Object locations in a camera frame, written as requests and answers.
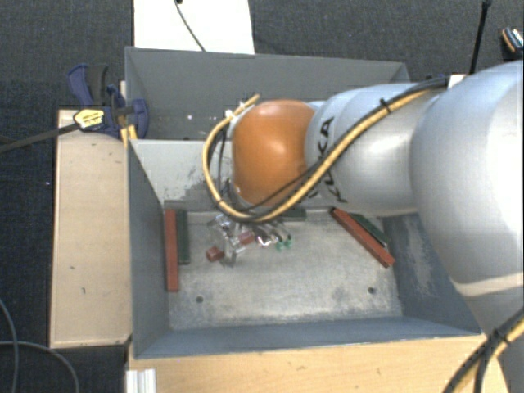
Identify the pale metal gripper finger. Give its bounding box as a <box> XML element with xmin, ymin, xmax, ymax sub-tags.
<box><xmin>220</xmin><ymin>239</ymin><xmax>248</xmax><ymax>268</ymax></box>
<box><xmin>207</xmin><ymin>214</ymin><xmax>238</xmax><ymax>242</ymax></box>

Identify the dark green flat block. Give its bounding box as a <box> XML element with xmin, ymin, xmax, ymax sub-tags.
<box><xmin>350</xmin><ymin>214</ymin><xmax>390</xmax><ymax>248</ymax></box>
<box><xmin>175</xmin><ymin>210</ymin><xmax>192</xmax><ymax>266</ymax></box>

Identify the red-brown flat block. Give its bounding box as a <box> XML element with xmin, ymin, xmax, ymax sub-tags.
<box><xmin>330</xmin><ymin>207</ymin><xmax>396</xmax><ymax>269</ymax></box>
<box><xmin>164</xmin><ymin>209</ymin><xmax>182</xmax><ymax>293</ymax></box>

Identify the grey metal bin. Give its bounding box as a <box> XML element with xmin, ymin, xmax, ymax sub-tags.
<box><xmin>124</xmin><ymin>46</ymin><xmax>484</xmax><ymax>360</ymax></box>

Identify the pale wood flat board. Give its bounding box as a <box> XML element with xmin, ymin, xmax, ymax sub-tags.
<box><xmin>48</xmin><ymin>108</ymin><xmax>133</xmax><ymax>350</ymax></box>

